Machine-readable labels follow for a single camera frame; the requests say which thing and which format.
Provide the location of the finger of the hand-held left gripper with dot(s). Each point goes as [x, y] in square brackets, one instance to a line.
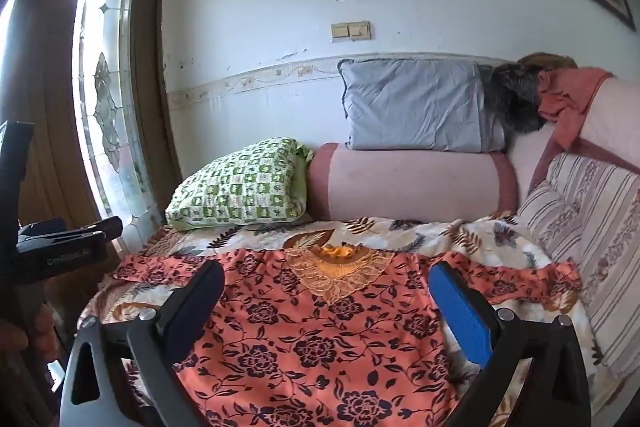
[75, 229]

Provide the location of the grey pillow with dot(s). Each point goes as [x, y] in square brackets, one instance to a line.
[415, 107]

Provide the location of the orange floral shirt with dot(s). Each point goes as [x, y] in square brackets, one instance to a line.
[310, 347]

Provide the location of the salmon cloth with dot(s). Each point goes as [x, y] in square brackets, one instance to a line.
[575, 92]

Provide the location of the beige light switch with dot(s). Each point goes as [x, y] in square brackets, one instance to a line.
[350, 31]

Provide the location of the dark furry cloth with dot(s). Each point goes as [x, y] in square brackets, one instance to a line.
[515, 99]

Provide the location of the green patterned pillow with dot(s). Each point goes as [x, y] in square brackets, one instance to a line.
[240, 187]

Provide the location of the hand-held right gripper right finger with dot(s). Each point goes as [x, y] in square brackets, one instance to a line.
[460, 312]

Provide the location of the wooden door with stained glass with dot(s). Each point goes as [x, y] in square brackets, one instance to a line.
[50, 57]

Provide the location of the striped sofa cushion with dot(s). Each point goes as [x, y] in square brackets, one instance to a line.
[600, 232]

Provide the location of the leaf print blanket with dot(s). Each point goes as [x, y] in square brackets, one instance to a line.
[400, 232]

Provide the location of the pink sofa backrest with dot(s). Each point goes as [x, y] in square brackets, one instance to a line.
[617, 117]

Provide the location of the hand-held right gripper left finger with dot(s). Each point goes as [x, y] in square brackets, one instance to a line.
[197, 302]

